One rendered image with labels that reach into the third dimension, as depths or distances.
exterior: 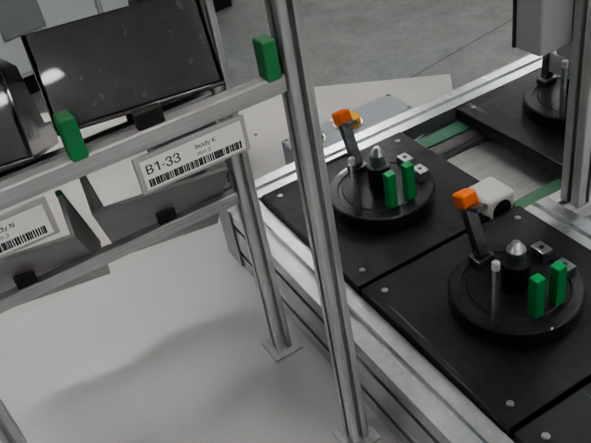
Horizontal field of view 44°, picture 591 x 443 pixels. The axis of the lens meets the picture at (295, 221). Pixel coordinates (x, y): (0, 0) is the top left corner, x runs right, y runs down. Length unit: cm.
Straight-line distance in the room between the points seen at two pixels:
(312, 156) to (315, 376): 39
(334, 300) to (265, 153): 68
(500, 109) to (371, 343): 49
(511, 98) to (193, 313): 58
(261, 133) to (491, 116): 46
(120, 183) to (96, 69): 80
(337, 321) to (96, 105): 30
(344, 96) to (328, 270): 84
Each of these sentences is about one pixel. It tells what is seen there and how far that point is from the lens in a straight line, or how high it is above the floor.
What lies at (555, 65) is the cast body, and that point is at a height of 104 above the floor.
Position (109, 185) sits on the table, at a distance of 136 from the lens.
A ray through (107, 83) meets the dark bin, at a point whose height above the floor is 133.
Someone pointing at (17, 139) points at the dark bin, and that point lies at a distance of 55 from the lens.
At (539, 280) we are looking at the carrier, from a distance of 76.
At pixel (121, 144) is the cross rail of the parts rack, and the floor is 131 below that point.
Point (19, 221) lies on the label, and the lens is 52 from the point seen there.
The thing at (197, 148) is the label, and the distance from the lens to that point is 54.
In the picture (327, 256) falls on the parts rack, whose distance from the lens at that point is 65.
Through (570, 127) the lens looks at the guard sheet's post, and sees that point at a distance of 93.
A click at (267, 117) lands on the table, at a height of 86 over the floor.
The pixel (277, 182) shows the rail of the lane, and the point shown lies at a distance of 107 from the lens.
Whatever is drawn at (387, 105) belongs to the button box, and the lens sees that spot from 122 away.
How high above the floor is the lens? 155
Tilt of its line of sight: 37 degrees down
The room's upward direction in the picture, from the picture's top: 11 degrees counter-clockwise
